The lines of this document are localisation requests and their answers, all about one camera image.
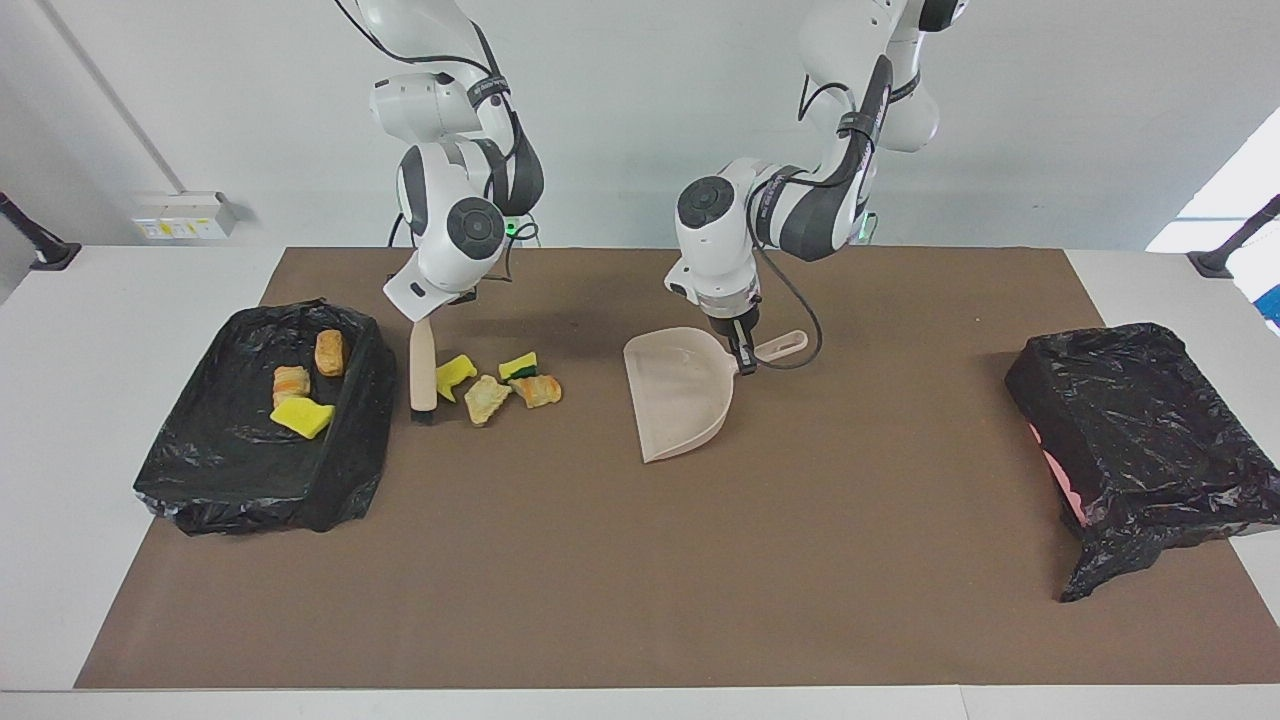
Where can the black bag lined pink bin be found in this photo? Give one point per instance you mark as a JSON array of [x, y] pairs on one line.
[[1150, 420]]

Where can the orange toasted bread piece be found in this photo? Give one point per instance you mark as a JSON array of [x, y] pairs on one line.
[[537, 390]]

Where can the pale striped bread chunk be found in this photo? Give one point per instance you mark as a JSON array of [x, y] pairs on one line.
[[291, 385]]

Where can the small yellow green sponge piece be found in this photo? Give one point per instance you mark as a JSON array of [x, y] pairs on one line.
[[518, 365]]

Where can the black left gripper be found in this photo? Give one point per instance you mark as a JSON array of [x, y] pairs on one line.
[[735, 325]]

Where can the white wall socket box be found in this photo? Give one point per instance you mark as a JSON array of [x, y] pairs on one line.
[[180, 215]]

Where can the pale bread piece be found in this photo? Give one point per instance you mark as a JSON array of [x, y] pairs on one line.
[[487, 400]]

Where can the brown table mat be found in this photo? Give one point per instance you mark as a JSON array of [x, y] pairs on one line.
[[400, 620]]

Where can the beige plastic dustpan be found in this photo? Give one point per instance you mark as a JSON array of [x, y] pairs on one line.
[[680, 400]]

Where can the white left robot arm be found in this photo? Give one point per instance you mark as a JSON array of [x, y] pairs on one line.
[[720, 250]]

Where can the notched yellow sponge piece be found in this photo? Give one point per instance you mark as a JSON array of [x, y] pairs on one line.
[[457, 375]]

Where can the blue plastic object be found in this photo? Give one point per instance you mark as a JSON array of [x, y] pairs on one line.
[[1272, 305]]

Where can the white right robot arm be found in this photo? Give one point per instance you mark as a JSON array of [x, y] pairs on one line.
[[450, 220]]

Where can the beige hand brush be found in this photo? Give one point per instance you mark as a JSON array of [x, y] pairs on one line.
[[423, 370]]

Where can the brown fried nugget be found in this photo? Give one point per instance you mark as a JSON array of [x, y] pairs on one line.
[[330, 353]]

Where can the black clamp stand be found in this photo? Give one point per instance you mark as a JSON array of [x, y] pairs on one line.
[[45, 250], [1220, 258]]

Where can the large yellow green sponge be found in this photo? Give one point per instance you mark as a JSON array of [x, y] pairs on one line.
[[300, 418]]

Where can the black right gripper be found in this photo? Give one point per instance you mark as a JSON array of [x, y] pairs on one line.
[[458, 297]]

